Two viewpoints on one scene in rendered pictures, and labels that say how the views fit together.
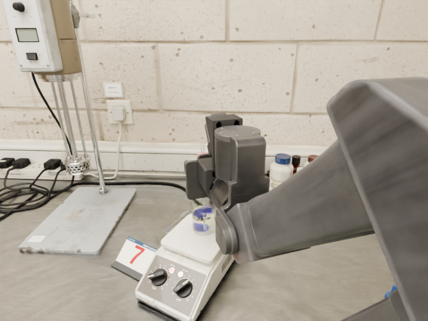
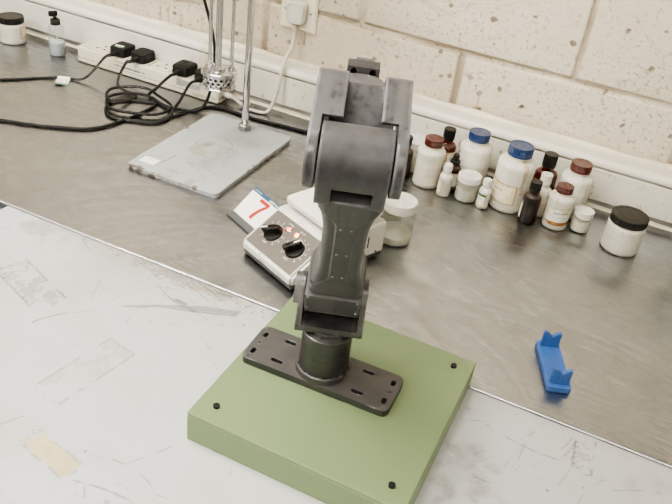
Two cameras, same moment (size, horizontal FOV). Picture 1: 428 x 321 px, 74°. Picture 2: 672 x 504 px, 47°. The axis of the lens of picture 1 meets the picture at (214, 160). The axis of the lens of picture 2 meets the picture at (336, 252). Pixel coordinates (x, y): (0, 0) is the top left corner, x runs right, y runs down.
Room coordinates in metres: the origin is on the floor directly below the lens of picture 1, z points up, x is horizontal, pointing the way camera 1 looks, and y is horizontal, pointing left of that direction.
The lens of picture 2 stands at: (-0.55, -0.30, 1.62)
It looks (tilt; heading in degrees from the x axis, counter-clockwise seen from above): 34 degrees down; 17
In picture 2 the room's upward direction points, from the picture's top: 8 degrees clockwise
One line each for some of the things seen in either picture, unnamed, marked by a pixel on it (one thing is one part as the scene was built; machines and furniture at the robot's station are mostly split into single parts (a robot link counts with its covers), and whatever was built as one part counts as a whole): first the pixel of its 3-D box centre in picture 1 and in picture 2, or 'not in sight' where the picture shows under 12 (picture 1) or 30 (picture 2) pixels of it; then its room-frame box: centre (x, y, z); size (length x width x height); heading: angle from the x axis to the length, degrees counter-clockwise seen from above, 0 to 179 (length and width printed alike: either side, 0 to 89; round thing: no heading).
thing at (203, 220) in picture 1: (204, 214); not in sight; (0.50, 0.02, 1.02); 0.06 x 0.05 x 0.08; 83
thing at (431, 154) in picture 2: not in sight; (430, 160); (0.81, -0.05, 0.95); 0.06 x 0.06 x 0.10
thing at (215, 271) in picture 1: (193, 260); (320, 232); (0.46, 0.04, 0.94); 0.22 x 0.13 x 0.08; 152
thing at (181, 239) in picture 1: (199, 235); (335, 205); (0.49, 0.03, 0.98); 0.12 x 0.12 x 0.01; 62
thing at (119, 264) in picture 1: (134, 257); (255, 212); (0.49, 0.18, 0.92); 0.09 x 0.06 x 0.04; 60
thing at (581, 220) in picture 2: not in sight; (581, 219); (0.80, -0.36, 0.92); 0.04 x 0.04 x 0.04
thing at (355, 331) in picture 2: not in sight; (329, 303); (0.16, -0.08, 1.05); 0.09 x 0.06 x 0.06; 107
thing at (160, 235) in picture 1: (166, 236); not in sight; (0.58, 0.12, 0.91); 0.06 x 0.06 x 0.02
